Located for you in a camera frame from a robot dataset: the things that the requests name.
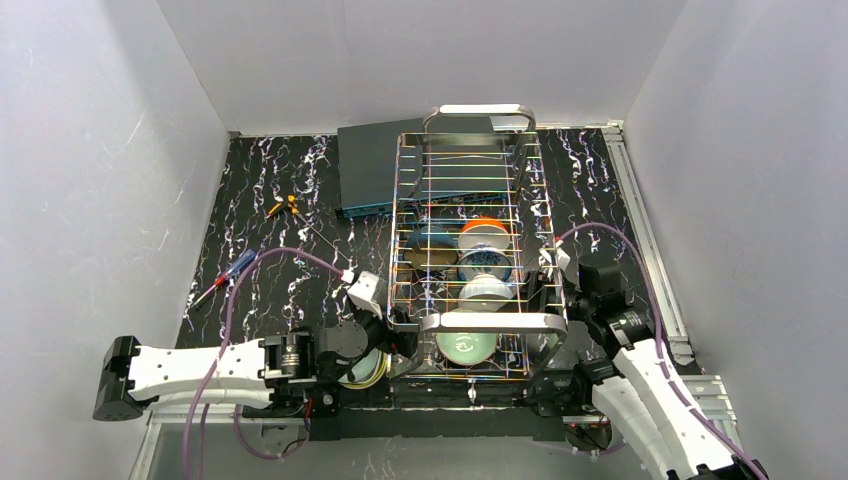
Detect dark blue gold bowl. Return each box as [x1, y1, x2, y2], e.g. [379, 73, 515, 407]
[402, 226, 459, 271]

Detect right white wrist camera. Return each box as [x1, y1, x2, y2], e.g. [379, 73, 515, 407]
[538, 239, 572, 284]

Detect light green bowl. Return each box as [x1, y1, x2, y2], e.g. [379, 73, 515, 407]
[435, 332, 498, 366]

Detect blue red screwdriver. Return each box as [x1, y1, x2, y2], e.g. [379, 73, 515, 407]
[189, 248, 258, 309]

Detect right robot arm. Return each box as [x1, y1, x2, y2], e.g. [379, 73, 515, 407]
[563, 264, 768, 479]

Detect thin metal rod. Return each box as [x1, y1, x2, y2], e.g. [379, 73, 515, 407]
[293, 209, 352, 264]

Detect steel wire dish rack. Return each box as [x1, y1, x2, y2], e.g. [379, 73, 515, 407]
[387, 103, 567, 392]

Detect teal speckled bowl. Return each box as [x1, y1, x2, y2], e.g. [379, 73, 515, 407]
[339, 349, 383, 384]

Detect yellow black pliers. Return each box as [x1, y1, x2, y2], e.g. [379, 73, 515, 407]
[266, 195, 300, 219]

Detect dark grey network switch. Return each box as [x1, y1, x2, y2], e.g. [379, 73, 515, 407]
[336, 117, 514, 219]

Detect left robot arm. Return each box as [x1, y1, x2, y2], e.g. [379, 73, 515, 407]
[92, 314, 417, 422]

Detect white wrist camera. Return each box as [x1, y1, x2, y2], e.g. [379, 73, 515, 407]
[347, 271, 388, 319]
[538, 239, 572, 284]

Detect yellow rimmed bowl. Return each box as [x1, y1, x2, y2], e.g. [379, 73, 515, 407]
[338, 351, 390, 390]

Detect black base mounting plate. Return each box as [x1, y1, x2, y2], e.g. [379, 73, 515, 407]
[242, 370, 623, 450]

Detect blue white floral bowl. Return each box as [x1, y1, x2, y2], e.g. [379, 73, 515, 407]
[457, 247, 513, 282]

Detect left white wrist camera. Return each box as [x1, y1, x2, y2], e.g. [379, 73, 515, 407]
[347, 271, 388, 319]

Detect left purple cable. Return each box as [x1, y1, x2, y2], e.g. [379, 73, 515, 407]
[182, 246, 356, 480]

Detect pale white ribbed bowl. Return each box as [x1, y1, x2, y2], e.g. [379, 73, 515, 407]
[458, 274, 515, 312]

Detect orange bowl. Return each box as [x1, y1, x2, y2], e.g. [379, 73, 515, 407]
[457, 217, 512, 251]

